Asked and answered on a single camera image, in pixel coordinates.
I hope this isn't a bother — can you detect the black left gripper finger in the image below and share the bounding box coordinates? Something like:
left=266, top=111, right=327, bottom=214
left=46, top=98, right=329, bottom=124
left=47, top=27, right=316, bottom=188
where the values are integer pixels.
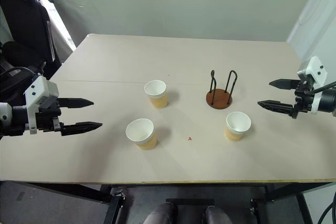
left=60, top=121, right=103, bottom=136
left=57, top=98, right=95, bottom=109

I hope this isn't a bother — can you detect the dark rounded right shape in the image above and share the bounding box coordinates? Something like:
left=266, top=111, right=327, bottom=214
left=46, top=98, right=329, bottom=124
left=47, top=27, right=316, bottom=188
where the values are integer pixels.
left=203, top=205, right=233, bottom=224

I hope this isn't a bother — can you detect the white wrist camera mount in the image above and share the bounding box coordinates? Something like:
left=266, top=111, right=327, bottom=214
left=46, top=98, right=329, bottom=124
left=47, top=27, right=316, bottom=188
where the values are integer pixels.
left=24, top=75, right=59, bottom=135
left=297, top=56, right=329, bottom=115

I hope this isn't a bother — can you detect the black office chair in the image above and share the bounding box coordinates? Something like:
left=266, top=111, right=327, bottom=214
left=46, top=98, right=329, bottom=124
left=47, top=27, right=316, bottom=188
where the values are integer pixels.
left=0, top=0, right=62, bottom=99

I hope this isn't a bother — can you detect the dark rounded left shape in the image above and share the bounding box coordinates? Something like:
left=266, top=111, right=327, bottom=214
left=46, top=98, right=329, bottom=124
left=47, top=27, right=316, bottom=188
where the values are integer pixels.
left=143, top=201, right=178, bottom=224

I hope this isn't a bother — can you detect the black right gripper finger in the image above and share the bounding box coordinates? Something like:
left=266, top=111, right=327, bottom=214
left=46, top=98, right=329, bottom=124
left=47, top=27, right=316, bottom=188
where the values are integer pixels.
left=268, top=78, right=301, bottom=90
left=257, top=100, right=297, bottom=115

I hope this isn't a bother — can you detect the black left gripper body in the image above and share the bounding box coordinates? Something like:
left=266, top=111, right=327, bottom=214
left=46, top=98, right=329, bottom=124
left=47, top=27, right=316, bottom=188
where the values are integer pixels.
left=34, top=95, right=65, bottom=133

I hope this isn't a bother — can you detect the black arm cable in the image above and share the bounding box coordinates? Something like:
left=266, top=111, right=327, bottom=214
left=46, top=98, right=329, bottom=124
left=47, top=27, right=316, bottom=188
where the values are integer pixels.
left=0, top=62, right=47, bottom=80
left=303, top=81, right=336, bottom=95

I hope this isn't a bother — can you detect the brown cup holder stand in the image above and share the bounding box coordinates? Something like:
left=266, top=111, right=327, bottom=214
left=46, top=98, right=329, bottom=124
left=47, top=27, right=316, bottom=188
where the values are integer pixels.
left=205, top=69, right=238, bottom=110

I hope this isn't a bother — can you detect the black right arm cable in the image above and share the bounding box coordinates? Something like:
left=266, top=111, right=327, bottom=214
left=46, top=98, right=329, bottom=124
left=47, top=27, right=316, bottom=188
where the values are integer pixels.
left=303, top=81, right=336, bottom=95

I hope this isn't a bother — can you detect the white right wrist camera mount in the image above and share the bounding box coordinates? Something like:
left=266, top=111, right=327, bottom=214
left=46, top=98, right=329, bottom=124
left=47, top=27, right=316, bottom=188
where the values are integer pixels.
left=297, top=56, right=329, bottom=115

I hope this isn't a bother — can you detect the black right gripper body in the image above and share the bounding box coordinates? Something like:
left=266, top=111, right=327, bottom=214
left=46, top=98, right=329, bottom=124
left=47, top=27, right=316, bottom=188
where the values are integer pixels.
left=290, top=79, right=315, bottom=119

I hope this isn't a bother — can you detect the yellow ribbed paper cup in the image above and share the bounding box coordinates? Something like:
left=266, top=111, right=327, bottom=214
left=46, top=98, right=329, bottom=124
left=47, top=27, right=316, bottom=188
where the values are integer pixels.
left=143, top=79, right=169, bottom=110
left=125, top=118, right=159, bottom=151
left=225, top=111, right=252, bottom=142

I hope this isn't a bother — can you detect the dark rounded shape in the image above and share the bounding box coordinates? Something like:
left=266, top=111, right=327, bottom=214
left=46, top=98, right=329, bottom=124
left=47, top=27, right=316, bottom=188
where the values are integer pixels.
left=203, top=205, right=233, bottom=224
left=143, top=201, right=178, bottom=224

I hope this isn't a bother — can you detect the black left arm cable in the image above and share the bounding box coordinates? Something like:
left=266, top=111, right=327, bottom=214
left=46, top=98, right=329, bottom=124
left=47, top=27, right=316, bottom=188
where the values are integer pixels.
left=0, top=62, right=47, bottom=80

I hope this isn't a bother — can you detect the black table frame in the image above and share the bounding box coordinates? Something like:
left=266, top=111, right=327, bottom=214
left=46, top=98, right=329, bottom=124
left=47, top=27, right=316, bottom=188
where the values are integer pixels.
left=0, top=180, right=336, bottom=224

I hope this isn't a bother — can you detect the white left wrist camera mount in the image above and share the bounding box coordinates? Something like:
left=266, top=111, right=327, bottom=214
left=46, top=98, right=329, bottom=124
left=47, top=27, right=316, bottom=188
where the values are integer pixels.
left=24, top=75, right=59, bottom=135

